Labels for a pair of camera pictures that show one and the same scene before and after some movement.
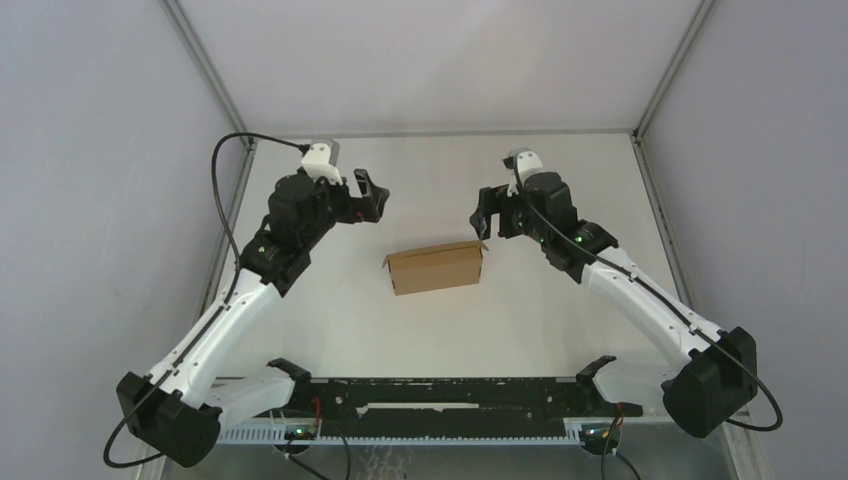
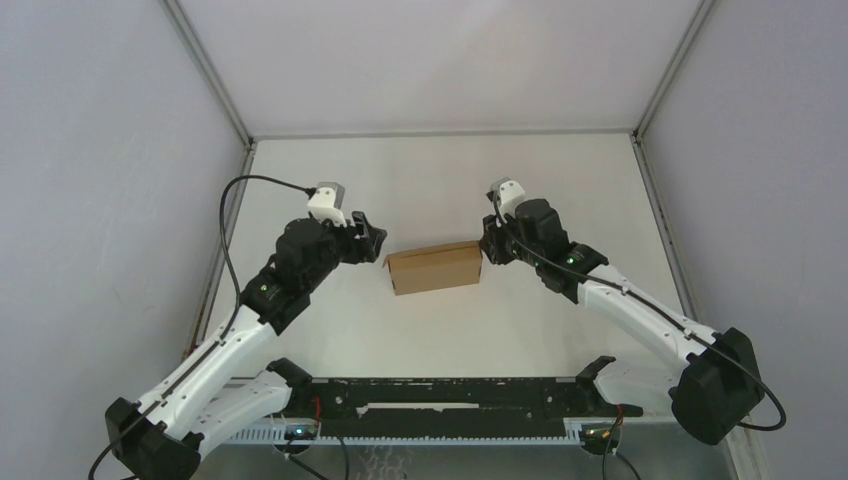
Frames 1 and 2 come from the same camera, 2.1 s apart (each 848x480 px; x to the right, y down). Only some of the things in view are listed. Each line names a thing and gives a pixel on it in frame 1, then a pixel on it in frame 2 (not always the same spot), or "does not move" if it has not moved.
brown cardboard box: x=437 y=267 does not move
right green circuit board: x=599 y=433 does not move
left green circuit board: x=301 y=432 does not move
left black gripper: x=368 y=209 -> x=371 y=250
